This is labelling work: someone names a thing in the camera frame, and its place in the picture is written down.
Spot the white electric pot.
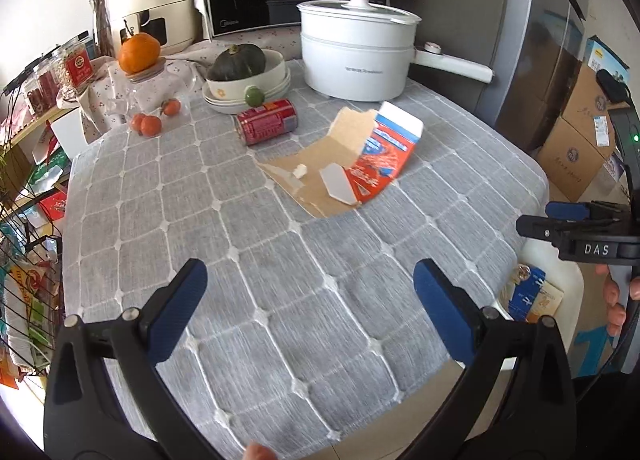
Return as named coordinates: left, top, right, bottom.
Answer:
left=297, top=0, right=496, bottom=103

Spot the large orange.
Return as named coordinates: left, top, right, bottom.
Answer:
left=118, top=33, right=162, bottom=75

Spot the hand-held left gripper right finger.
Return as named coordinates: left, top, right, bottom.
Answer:
left=400, top=260, right=578, bottom=460

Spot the red blue carton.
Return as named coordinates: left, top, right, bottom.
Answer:
left=257, top=101, right=426, bottom=220

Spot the stack of white bowls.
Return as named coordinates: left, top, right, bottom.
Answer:
left=202, top=49, right=292, bottom=115

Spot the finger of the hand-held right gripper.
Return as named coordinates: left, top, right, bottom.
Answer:
left=516, top=215, right=626, bottom=242
left=545, top=200, right=628, bottom=224

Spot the white trash bin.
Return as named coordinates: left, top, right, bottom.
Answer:
left=492, top=239, right=587, bottom=372

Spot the glass jar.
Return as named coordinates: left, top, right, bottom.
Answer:
left=107, top=62, right=201, bottom=127

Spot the glass vase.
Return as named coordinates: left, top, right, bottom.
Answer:
left=90, top=0, right=119, bottom=59

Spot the grey refrigerator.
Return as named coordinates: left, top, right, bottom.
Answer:
left=400, top=0, right=640, bottom=178

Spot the grey checked tablecloth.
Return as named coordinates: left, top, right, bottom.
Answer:
left=60, top=57, right=549, bottom=460

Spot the person's right hand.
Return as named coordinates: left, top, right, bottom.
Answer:
left=602, top=274, right=629, bottom=337

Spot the seed jar with red label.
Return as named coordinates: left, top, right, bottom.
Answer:
left=54, top=37, right=94, bottom=97

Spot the red drink can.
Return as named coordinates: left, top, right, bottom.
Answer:
left=235, top=99, right=299, bottom=147

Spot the blue white box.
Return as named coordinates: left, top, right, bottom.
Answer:
left=582, top=35, right=632, bottom=77

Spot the black wire rack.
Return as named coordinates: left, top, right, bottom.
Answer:
left=0, top=180, right=67, bottom=377

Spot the jar of red dried fruit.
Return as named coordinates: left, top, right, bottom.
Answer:
left=22, top=60, right=59, bottom=114

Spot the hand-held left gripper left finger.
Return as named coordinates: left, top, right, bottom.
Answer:
left=44, top=258, right=226, bottom=460

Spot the dark green squash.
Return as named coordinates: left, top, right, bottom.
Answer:
left=206, top=43, right=268, bottom=82

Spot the beige paper packet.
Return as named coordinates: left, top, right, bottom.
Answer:
left=537, top=282, right=564, bottom=317

